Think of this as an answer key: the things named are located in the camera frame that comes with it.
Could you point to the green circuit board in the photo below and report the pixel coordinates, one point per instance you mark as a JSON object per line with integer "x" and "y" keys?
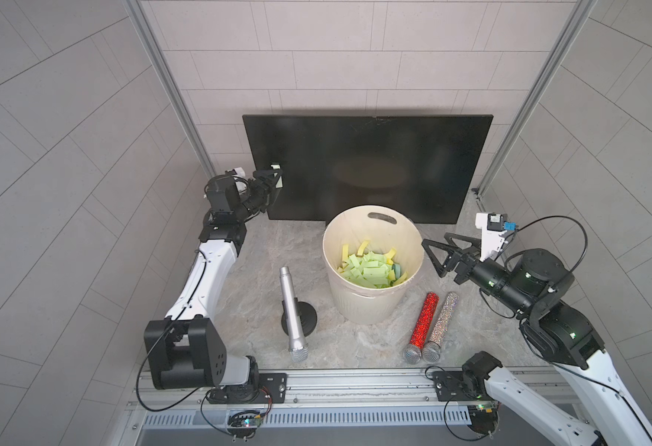
{"x": 484, "y": 419}
{"x": 244, "y": 424}

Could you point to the black round microphone base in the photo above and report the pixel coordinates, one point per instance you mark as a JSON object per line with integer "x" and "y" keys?
{"x": 307, "y": 315}

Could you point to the pile of sticky notes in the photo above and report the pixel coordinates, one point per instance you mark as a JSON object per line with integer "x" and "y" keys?
{"x": 369, "y": 269}

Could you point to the right aluminium corner post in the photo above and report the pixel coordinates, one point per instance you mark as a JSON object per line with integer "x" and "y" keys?
{"x": 556, "y": 56}

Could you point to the red glitter microphone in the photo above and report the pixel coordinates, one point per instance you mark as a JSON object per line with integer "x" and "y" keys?
{"x": 413, "y": 352}

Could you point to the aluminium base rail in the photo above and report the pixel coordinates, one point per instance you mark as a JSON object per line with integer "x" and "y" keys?
{"x": 410, "y": 397}

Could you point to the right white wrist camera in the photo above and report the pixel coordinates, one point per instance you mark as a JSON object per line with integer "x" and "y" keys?
{"x": 494, "y": 230}

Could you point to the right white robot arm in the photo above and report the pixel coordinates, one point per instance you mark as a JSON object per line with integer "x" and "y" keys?
{"x": 555, "y": 332}

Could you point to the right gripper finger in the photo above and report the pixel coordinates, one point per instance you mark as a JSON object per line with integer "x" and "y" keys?
{"x": 461, "y": 245}
{"x": 441, "y": 266}

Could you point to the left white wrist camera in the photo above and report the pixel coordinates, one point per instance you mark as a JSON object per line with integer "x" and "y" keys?
{"x": 240, "y": 179}

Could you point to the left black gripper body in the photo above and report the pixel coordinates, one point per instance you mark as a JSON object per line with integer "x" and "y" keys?
{"x": 267, "y": 185}

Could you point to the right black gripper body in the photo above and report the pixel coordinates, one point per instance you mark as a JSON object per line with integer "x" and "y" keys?
{"x": 467, "y": 264}

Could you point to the cream plastic waste bin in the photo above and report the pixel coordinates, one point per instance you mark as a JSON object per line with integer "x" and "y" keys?
{"x": 384, "y": 228}

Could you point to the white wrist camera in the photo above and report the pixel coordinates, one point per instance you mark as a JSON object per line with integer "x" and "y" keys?
{"x": 494, "y": 230}
{"x": 240, "y": 179}

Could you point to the aluminium corner post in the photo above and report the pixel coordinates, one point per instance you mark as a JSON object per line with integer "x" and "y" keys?
{"x": 148, "y": 38}
{"x": 556, "y": 56}

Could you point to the right green circuit board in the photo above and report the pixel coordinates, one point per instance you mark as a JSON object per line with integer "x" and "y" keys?
{"x": 484, "y": 419}

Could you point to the left green circuit board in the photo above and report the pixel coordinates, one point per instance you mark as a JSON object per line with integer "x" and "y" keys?
{"x": 244, "y": 424}

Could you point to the black flat monitor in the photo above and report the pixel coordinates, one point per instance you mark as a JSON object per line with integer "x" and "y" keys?
{"x": 419, "y": 166}

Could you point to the silver glitter microphone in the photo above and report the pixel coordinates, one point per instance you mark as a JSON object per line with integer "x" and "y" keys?
{"x": 431, "y": 351}

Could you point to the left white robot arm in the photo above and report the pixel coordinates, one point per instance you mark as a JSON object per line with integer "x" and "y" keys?
{"x": 184, "y": 349}

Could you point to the left aluminium corner post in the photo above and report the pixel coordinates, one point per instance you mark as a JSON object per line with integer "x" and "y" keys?
{"x": 148, "y": 38}

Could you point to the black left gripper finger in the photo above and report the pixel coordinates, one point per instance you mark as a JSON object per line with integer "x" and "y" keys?
{"x": 274, "y": 188}
{"x": 264, "y": 174}

